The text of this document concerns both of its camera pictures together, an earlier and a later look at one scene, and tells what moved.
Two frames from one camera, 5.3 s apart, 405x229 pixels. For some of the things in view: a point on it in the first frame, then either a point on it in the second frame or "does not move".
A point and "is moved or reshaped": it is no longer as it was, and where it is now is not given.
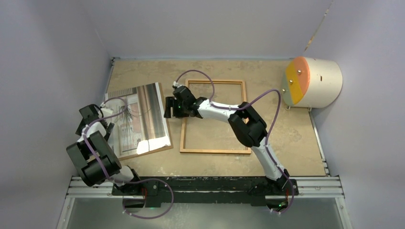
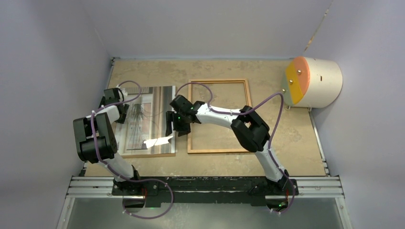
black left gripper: [81, 125] -> [121, 120]
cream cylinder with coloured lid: [310, 82] does not move
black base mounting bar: [208, 191] does not move
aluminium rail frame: [323, 187] does not move
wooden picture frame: [182, 145] is moved or reshaped
